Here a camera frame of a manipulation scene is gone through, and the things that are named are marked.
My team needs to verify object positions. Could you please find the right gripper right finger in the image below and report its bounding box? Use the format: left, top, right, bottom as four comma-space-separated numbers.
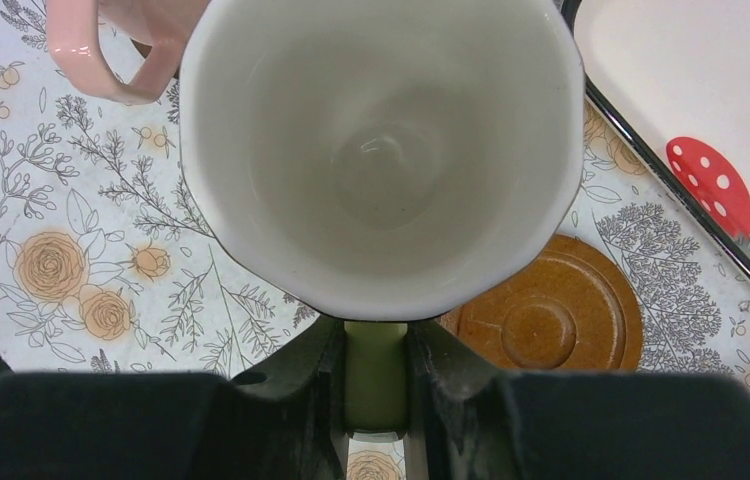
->
404, 321, 750, 479

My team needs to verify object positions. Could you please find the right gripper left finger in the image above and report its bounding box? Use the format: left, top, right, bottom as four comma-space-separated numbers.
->
0, 317, 348, 479

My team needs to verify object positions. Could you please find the brown coaster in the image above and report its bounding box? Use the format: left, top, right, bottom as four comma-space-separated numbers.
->
437, 234, 644, 371

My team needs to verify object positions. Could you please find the yellow mug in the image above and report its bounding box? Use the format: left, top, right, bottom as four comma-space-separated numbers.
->
178, 0, 586, 435

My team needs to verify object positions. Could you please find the strawberry print serving tray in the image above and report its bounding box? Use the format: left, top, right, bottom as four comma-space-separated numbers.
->
559, 1, 750, 280

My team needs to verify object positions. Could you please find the pink mug front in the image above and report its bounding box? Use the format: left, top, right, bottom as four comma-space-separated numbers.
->
46, 0, 208, 105

